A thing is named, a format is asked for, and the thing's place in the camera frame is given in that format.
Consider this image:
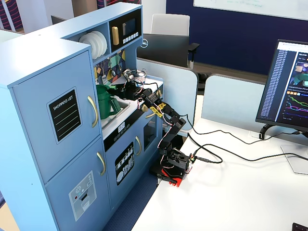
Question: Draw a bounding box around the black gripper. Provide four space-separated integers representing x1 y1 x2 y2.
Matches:
112 80 145 101

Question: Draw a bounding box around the steel pot with lid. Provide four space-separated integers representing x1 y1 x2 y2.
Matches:
134 68 148 83

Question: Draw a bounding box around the grey toy sink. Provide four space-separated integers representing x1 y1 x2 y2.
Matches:
101 96 132 130

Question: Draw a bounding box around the metal ladle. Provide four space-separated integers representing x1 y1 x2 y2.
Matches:
110 54 117 77

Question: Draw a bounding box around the metal slotted spatula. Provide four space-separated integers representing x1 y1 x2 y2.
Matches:
101 61 108 84

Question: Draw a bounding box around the white toy plate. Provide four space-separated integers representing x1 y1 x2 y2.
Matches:
101 32 108 55
95 31 105 58
78 32 101 60

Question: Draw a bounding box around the black oven control panel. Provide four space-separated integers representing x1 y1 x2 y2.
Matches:
103 105 159 153

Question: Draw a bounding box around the light grey desk partition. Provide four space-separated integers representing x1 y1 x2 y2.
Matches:
136 59 199 132
201 75 267 121

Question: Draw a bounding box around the black Dell monitor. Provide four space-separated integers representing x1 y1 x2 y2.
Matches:
136 33 190 68

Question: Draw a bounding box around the black shopping list board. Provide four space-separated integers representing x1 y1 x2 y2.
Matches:
46 86 83 145

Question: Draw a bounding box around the blue oven door with window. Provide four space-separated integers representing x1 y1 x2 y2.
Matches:
141 105 164 169

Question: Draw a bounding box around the black toy microwave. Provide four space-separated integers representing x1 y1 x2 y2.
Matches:
108 9 142 52

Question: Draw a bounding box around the white backed office chair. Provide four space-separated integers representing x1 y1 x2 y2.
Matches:
150 13 212 82

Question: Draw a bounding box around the tall blue fridge door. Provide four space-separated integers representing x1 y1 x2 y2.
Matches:
12 49 102 181

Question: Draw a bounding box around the blue toy kitchen unit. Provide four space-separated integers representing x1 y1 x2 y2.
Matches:
0 1 165 231

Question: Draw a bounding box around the blue dishwasher door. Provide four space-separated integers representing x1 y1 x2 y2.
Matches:
104 125 144 210

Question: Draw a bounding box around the red table clamp base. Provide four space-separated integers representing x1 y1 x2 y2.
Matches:
156 168 191 188

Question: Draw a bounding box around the grey water dispenser panel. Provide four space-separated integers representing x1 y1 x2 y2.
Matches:
68 170 97 222

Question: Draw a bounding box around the blue freezer door with dispenser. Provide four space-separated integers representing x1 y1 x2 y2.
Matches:
45 137 112 231

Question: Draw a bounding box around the lit computer monitor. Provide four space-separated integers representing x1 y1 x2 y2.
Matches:
255 39 308 175

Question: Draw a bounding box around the black keyboard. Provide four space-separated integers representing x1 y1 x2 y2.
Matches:
292 222 308 231

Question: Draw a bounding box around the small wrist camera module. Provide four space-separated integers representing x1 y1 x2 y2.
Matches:
123 68 136 82

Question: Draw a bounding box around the green recipient with handle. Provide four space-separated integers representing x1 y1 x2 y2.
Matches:
95 84 121 120

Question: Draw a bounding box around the gold fridge door handle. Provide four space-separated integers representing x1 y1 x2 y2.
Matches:
87 95 99 128

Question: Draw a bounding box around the gold microwave handle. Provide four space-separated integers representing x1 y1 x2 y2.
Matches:
111 26 120 46

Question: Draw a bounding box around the gold freezer door handle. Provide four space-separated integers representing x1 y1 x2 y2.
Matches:
96 152 106 176

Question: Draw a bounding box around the black camera cable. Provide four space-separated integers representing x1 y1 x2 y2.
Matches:
134 80 303 145

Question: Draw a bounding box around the looped black cable with plug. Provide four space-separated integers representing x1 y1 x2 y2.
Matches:
192 144 223 165

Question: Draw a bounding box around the long black cable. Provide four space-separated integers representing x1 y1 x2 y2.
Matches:
187 132 308 162

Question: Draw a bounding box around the white wall whiteboard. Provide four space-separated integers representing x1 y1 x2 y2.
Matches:
193 0 308 21

